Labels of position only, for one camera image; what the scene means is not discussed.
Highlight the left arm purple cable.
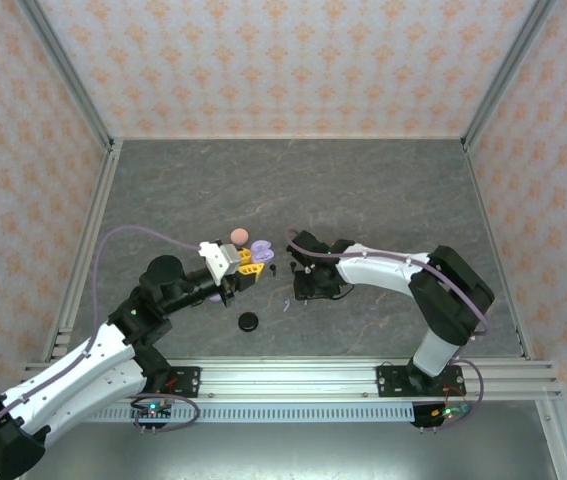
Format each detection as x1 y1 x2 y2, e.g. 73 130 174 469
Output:
0 223 214 474

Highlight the wide aluminium base rail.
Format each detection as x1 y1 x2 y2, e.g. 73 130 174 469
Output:
22 357 564 401

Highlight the wide aluminium side rail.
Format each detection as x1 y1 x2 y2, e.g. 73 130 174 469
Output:
40 139 124 364

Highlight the white slotted cable duct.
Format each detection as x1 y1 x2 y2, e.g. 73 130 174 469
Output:
90 402 418 426

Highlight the grey metal base plate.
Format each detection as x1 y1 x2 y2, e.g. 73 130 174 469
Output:
22 422 559 480

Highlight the thin aluminium side rail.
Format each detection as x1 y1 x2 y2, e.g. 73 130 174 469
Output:
461 139 534 361

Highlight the aluminium corner post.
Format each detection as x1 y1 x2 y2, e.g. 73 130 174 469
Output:
14 0 117 151
461 0 560 151

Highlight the short aluminium frame profile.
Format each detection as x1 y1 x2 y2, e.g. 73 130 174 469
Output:
536 399 567 480

